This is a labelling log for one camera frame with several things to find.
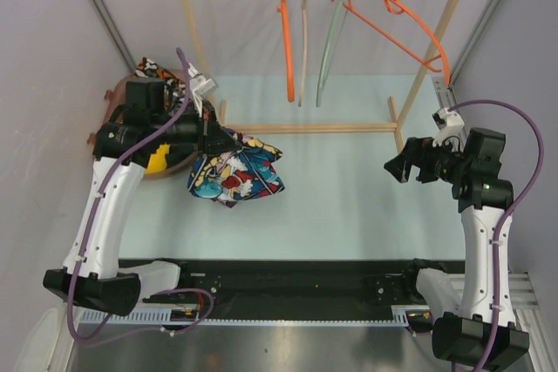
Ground orange hanger left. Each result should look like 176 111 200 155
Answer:
277 0 296 103

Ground pale green hanger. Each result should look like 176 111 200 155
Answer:
316 0 347 108

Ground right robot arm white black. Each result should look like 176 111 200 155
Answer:
384 128 530 371

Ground beige wooden hanger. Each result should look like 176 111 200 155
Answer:
297 0 308 108

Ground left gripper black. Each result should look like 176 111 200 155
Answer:
150 100 241 158

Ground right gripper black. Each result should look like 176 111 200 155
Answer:
384 133 470 184

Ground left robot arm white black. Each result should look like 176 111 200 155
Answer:
43 75 238 316

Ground yellow garment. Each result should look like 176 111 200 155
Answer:
145 144 170 175

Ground orange camouflage print garment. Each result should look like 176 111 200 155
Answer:
134 57 186 114

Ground light blue cable duct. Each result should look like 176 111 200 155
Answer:
80 305 413 326

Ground comic print shorts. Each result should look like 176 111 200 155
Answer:
187 129 285 208

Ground wooden clothes rack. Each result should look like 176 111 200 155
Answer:
181 0 459 151

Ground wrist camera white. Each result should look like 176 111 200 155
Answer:
188 64 218 105
432 107 465 146

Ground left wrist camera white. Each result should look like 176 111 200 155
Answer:
188 64 218 105

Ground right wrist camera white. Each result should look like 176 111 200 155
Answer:
432 107 465 146

